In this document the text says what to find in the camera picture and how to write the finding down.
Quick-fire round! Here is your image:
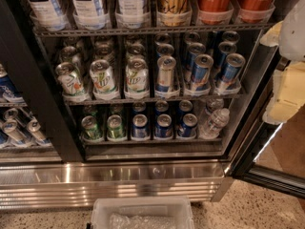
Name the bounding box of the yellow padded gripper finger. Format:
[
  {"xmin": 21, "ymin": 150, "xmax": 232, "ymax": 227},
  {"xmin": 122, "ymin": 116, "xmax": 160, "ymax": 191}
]
[
  {"xmin": 262, "ymin": 61, "xmax": 305, "ymax": 125},
  {"xmin": 259, "ymin": 21, "xmax": 283, "ymax": 47}
]

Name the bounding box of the red coke can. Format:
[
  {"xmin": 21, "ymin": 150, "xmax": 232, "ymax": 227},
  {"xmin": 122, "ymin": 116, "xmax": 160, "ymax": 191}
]
[
  {"xmin": 198, "ymin": 0, "xmax": 230, "ymax": 25},
  {"xmin": 237, "ymin": 0, "xmax": 273, "ymax": 23}
]

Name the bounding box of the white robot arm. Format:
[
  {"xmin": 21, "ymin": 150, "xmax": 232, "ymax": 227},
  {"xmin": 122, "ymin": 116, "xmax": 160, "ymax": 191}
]
[{"xmin": 260, "ymin": 0, "xmax": 305, "ymax": 124}]

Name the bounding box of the open glass fridge door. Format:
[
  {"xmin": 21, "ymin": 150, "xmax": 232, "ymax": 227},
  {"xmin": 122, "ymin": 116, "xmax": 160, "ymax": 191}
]
[{"xmin": 233, "ymin": 58, "xmax": 305, "ymax": 199}]

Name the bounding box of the gold yellow can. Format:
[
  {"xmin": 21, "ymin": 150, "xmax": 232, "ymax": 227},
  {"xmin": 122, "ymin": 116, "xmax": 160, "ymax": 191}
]
[{"xmin": 159, "ymin": 0, "xmax": 188, "ymax": 27}]

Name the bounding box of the front silver red bull can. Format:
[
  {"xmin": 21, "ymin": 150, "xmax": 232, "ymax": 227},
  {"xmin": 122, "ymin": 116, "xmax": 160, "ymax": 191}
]
[{"xmin": 155, "ymin": 55, "xmax": 176, "ymax": 98}]

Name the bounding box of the front right blue pepsi can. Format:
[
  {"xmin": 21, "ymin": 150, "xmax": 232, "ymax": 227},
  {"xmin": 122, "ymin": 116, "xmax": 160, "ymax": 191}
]
[{"xmin": 177, "ymin": 114, "xmax": 197, "ymax": 137}]

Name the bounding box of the blue pepsi can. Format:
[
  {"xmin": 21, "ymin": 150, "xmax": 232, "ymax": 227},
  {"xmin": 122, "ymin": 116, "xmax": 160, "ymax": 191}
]
[
  {"xmin": 154, "ymin": 114, "xmax": 173, "ymax": 138},
  {"xmin": 177, "ymin": 114, "xmax": 197, "ymax": 137},
  {"xmin": 132, "ymin": 114, "xmax": 149, "ymax": 139}
]

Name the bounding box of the front middle blue pepsi can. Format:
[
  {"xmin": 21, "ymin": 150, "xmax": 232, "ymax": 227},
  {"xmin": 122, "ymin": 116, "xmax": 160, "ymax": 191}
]
[{"xmin": 154, "ymin": 114, "xmax": 173, "ymax": 138}]

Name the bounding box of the front right 7up can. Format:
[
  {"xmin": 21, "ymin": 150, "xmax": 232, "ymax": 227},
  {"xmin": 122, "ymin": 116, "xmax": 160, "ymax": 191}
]
[{"xmin": 124, "ymin": 57, "xmax": 149, "ymax": 99}]

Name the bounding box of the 7up can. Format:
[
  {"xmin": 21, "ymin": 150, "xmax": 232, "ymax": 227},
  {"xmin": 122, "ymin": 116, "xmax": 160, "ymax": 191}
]
[
  {"xmin": 124, "ymin": 57, "xmax": 149, "ymax": 99},
  {"xmin": 90, "ymin": 59, "xmax": 119, "ymax": 100},
  {"xmin": 55, "ymin": 62, "xmax": 89, "ymax": 102}
]

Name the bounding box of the front left blue pepsi can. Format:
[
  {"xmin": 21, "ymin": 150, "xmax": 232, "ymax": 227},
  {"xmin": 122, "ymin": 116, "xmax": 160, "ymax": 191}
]
[{"xmin": 132, "ymin": 114, "xmax": 149, "ymax": 139}]

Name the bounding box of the front middle 7up can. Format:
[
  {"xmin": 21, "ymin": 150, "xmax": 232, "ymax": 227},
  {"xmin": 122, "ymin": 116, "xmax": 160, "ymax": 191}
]
[{"xmin": 90, "ymin": 59, "xmax": 119, "ymax": 100}]

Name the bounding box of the right green soda can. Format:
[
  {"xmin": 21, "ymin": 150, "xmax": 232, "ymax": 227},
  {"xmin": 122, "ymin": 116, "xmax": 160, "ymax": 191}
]
[{"xmin": 107, "ymin": 114, "xmax": 126, "ymax": 140}]

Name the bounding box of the green soda can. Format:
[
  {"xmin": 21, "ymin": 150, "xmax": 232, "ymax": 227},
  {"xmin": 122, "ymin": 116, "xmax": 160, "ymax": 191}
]
[
  {"xmin": 81, "ymin": 115, "xmax": 103, "ymax": 142},
  {"xmin": 107, "ymin": 114, "xmax": 126, "ymax": 140}
]

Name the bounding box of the left green soda can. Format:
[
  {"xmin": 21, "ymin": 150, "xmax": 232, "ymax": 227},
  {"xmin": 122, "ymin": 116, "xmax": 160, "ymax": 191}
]
[{"xmin": 81, "ymin": 115, "xmax": 103, "ymax": 142}]

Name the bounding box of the front left 7up can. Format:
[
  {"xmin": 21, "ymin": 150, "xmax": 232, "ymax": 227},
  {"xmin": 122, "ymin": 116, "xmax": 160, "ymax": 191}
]
[{"xmin": 55, "ymin": 62, "xmax": 89, "ymax": 102}]

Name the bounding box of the black fridge centre pillar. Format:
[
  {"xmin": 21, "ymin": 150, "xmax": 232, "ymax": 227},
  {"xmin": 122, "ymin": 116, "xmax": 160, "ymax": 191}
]
[{"xmin": 0, "ymin": 0, "xmax": 85, "ymax": 162}]

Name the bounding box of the blue can left compartment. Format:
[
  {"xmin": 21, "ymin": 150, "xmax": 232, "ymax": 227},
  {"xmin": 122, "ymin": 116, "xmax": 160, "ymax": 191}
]
[{"xmin": 0, "ymin": 64, "xmax": 24, "ymax": 103}]

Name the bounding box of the stainless steel fridge base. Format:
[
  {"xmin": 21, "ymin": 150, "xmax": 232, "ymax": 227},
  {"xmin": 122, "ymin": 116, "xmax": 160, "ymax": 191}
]
[{"xmin": 0, "ymin": 162, "xmax": 233, "ymax": 210}]

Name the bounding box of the front right blue red bull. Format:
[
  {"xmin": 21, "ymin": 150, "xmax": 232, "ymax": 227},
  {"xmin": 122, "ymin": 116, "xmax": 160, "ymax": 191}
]
[{"xmin": 215, "ymin": 53, "xmax": 246, "ymax": 94}]

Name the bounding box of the blue red bull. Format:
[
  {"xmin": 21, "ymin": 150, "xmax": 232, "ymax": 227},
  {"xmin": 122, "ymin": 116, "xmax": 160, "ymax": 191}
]
[
  {"xmin": 215, "ymin": 53, "xmax": 246, "ymax": 94},
  {"xmin": 190, "ymin": 54, "xmax": 214, "ymax": 92}
]

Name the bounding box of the front left blue red bull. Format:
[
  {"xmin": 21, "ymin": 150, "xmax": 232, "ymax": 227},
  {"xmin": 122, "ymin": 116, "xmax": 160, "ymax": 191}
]
[{"xmin": 190, "ymin": 54, "xmax": 214, "ymax": 92}]

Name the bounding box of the front clear water bottle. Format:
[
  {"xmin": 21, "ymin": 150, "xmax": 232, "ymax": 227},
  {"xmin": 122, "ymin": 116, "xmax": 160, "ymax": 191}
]
[{"xmin": 200, "ymin": 108, "xmax": 230, "ymax": 139}]

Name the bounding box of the right white tea bottle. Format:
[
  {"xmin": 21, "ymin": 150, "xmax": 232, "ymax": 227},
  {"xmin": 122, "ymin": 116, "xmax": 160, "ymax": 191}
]
[{"xmin": 115, "ymin": 0, "xmax": 151, "ymax": 29}]

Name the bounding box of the white tea bottle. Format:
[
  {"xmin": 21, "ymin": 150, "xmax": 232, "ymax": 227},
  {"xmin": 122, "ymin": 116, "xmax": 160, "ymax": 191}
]
[
  {"xmin": 115, "ymin": 0, "xmax": 151, "ymax": 29},
  {"xmin": 28, "ymin": 0, "xmax": 70, "ymax": 31},
  {"xmin": 72, "ymin": 0, "xmax": 108, "ymax": 31}
]

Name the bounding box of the middle white tea bottle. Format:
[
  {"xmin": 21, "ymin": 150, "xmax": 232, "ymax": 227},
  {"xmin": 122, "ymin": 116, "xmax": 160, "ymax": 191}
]
[{"xmin": 72, "ymin": 0, "xmax": 108, "ymax": 31}]

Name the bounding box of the clear plastic bin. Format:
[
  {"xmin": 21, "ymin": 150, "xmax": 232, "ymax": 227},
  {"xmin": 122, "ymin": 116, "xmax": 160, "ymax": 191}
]
[{"xmin": 91, "ymin": 197, "xmax": 194, "ymax": 229}]

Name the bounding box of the left white tea bottle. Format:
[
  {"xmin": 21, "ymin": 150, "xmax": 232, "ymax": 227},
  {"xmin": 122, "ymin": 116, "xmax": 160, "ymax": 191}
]
[{"xmin": 28, "ymin": 0, "xmax": 70, "ymax": 31}]

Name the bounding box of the middle wire shelf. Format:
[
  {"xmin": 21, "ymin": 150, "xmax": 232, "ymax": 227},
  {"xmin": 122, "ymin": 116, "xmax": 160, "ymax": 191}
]
[{"xmin": 65, "ymin": 94, "xmax": 243, "ymax": 106}]

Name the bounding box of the wire shelf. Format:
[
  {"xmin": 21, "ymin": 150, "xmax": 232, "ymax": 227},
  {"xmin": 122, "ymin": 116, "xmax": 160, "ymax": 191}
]
[
  {"xmin": 33, "ymin": 23, "xmax": 275, "ymax": 37},
  {"xmin": 65, "ymin": 94, "xmax": 243, "ymax": 106}
]

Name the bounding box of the top wire shelf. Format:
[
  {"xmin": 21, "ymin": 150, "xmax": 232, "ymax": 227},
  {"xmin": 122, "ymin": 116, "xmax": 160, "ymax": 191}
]
[{"xmin": 33, "ymin": 23, "xmax": 275, "ymax": 37}]

